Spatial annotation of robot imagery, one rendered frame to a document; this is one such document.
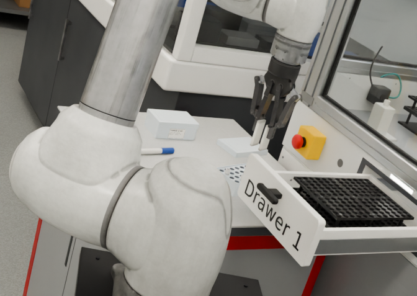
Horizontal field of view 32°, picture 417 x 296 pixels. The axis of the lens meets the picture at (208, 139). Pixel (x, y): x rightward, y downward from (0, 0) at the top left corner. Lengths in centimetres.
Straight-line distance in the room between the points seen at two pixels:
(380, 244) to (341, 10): 67
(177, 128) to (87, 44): 118
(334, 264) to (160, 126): 59
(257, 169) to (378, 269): 41
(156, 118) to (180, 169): 85
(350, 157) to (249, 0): 49
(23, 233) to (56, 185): 167
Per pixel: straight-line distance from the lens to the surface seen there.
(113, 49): 119
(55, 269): 206
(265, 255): 178
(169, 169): 115
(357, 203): 164
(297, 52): 170
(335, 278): 192
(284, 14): 168
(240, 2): 168
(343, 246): 153
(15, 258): 272
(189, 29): 219
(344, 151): 189
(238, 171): 185
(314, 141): 192
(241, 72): 234
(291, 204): 149
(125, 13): 119
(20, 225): 291
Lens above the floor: 153
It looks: 22 degrees down
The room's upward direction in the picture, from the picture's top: 17 degrees clockwise
